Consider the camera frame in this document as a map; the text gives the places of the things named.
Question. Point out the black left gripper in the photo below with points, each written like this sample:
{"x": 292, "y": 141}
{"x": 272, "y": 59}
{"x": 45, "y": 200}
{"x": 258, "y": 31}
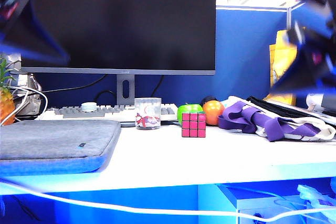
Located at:
{"x": 13, "y": 1}

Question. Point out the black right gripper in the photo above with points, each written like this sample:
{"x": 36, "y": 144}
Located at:
{"x": 317, "y": 53}

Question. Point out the Rubik's cube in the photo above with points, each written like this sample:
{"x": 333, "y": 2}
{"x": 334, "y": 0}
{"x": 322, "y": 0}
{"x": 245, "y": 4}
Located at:
{"x": 193, "y": 125}

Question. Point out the white and grey device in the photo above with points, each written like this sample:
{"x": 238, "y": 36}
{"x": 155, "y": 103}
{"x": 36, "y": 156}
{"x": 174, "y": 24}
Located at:
{"x": 315, "y": 101}

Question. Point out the large yellow pouch bag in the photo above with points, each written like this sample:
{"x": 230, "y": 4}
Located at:
{"x": 282, "y": 61}

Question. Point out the black folded cloth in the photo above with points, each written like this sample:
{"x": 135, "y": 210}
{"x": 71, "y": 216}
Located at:
{"x": 275, "y": 107}

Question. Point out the small yellow pouch bag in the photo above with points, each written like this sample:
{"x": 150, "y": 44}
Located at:
{"x": 272, "y": 58}

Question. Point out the silver robot figurine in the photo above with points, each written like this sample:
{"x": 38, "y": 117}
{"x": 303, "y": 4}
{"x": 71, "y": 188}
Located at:
{"x": 29, "y": 82}

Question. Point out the toy pineapple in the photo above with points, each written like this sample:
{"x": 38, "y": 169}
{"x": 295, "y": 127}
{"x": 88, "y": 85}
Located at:
{"x": 6, "y": 103}

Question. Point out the grey and white keyboard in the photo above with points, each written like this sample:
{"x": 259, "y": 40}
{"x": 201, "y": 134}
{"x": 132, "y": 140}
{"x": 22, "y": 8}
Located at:
{"x": 78, "y": 112}

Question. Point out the white round keyboard knob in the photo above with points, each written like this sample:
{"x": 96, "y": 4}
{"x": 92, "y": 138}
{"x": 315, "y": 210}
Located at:
{"x": 89, "y": 106}

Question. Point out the orange fruit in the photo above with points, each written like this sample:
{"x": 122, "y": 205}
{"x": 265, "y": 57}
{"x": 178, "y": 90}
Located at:
{"x": 214, "y": 112}

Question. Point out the black round object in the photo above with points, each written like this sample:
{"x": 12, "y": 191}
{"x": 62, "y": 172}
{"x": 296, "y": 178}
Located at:
{"x": 207, "y": 98}

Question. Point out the grey monitor stand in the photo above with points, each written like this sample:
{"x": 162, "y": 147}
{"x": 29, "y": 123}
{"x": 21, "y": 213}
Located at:
{"x": 119, "y": 90}

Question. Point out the black computer monitor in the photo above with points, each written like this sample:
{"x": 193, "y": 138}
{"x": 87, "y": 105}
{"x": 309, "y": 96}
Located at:
{"x": 131, "y": 19}

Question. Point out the grey felt laptop sleeve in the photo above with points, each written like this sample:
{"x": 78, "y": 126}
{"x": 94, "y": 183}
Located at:
{"x": 52, "y": 140}

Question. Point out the clear plastic bag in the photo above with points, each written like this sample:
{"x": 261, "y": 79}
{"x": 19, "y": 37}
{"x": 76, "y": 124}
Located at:
{"x": 309, "y": 195}

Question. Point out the green apple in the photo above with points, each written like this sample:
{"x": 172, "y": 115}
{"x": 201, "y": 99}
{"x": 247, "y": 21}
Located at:
{"x": 187, "y": 109}

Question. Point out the white drawer cabinet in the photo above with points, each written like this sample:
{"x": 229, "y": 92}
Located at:
{"x": 262, "y": 204}

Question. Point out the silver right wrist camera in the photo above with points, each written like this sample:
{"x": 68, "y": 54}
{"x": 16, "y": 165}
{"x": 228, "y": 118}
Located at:
{"x": 295, "y": 36}

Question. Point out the silver partition post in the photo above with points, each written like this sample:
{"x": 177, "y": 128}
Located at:
{"x": 289, "y": 18}

